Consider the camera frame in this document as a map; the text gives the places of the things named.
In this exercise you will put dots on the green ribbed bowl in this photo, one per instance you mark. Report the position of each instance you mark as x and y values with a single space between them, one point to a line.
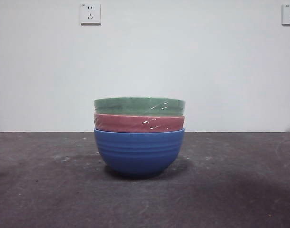
135 105

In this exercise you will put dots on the red ribbed bowl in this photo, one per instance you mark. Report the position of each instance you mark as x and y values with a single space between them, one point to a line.
125 123

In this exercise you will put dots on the blue ribbed bowl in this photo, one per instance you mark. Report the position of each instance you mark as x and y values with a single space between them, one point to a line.
137 154

